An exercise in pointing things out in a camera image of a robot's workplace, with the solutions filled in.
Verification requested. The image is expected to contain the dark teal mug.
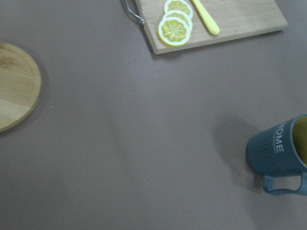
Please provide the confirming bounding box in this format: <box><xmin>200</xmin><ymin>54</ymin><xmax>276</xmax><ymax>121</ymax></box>
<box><xmin>246</xmin><ymin>114</ymin><xmax>307</xmax><ymax>196</ymax></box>

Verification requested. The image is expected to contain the wooden mug rack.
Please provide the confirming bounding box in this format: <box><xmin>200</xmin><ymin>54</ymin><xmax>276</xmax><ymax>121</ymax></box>
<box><xmin>0</xmin><ymin>41</ymin><xmax>42</xmax><ymax>132</ymax></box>

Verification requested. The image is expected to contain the yellow plastic knife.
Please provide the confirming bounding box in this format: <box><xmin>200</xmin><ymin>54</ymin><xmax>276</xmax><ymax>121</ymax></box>
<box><xmin>192</xmin><ymin>0</ymin><xmax>220</xmax><ymax>35</ymax></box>

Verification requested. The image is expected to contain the wooden cutting board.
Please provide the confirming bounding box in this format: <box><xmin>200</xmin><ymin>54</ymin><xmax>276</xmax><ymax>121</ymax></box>
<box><xmin>135</xmin><ymin>0</ymin><xmax>288</xmax><ymax>55</ymax></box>

